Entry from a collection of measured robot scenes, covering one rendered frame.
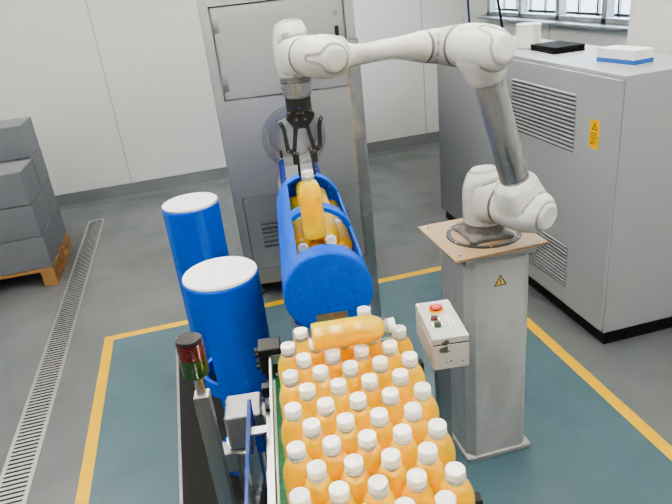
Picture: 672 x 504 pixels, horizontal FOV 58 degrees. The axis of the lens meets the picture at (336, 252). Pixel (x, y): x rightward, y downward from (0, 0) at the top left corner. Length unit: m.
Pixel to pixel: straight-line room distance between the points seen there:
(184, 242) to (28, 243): 2.31
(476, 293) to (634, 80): 1.31
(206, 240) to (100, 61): 4.04
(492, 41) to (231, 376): 1.47
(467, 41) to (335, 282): 0.83
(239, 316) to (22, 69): 5.11
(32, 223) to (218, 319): 3.10
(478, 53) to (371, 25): 5.25
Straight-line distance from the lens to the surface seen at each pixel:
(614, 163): 3.24
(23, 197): 5.10
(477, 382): 2.64
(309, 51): 1.64
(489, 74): 1.97
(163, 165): 7.04
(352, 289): 1.92
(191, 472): 2.81
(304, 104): 1.81
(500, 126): 2.07
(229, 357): 2.33
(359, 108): 3.20
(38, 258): 5.27
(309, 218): 1.90
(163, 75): 6.86
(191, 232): 3.07
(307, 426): 1.38
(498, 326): 2.53
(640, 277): 3.61
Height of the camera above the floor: 2.00
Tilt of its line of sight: 24 degrees down
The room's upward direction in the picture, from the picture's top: 6 degrees counter-clockwise
